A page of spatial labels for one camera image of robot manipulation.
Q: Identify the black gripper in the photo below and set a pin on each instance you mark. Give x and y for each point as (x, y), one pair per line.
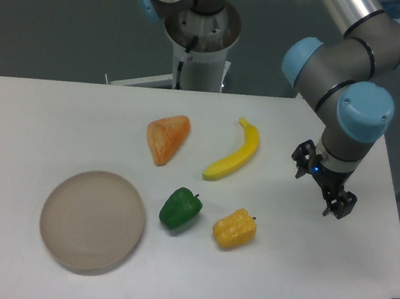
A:
(338, 202)

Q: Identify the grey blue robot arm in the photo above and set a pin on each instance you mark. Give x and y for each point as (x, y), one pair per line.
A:
(335, 81)

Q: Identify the yellow toy pepper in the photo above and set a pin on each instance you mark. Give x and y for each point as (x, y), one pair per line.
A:
(236, 229)

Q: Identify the green toy pepper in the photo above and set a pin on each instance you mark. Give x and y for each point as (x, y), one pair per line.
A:
(181, 207)

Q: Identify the yellow toy banana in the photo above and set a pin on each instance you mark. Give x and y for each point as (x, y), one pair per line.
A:
(236, 160)

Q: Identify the orange toy bread slice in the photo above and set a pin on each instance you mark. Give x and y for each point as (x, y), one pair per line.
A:
(165, 136)

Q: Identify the beige round plate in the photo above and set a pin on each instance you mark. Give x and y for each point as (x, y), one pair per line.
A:
(91, 222)

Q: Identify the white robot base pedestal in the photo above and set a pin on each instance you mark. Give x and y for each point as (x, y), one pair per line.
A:
(199, 57)

